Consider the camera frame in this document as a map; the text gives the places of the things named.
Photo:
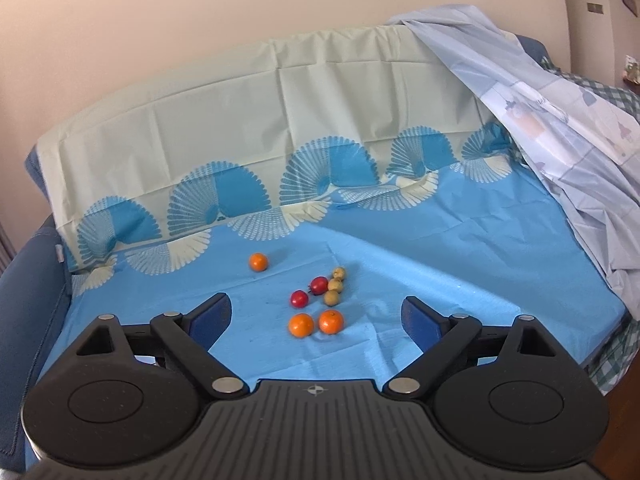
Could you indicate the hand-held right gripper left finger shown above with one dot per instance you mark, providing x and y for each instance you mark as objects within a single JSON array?
[{"x": 212, "y": 317}]

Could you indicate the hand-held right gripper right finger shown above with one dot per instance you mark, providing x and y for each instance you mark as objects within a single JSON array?
[{"x": 422, "y": 320}]

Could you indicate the red tomato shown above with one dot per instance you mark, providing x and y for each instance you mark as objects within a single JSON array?
[
  {"x": 299, "y": 298},
  {"x": 319, "y": 285}
]

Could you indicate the small orange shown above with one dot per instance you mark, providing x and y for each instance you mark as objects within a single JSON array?
[
  {"x": 301, "y": 325},
  {"x": 258, "y": 262},
  {"x": 331, "y": 321}
]

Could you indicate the yellow-brown longan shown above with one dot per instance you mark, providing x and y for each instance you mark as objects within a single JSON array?
[
  {"x": 339, "y": 273},
  {"x": 331, "y": 297},
  {"x": 334, "y": 285}
]

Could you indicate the blue fan-print cloth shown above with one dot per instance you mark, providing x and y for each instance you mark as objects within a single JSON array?
[{"x": 450, "y": 240}]

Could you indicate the blue sofa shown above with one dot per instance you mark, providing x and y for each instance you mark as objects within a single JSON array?
[{"x": 30, "y": 285}]

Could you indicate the grey curtain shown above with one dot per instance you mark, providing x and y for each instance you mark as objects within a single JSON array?
[{"x": 3, "y": 247}]

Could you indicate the pale blue printed sheet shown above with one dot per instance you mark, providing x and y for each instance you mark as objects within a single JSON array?
[{"x": 550, "y": 110}]

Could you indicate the small ornament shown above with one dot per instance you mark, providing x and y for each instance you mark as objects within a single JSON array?
[{"x": 631, "y": 67}]

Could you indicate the wall switch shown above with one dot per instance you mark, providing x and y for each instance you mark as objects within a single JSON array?
[{"x": 594, "y": 7}]

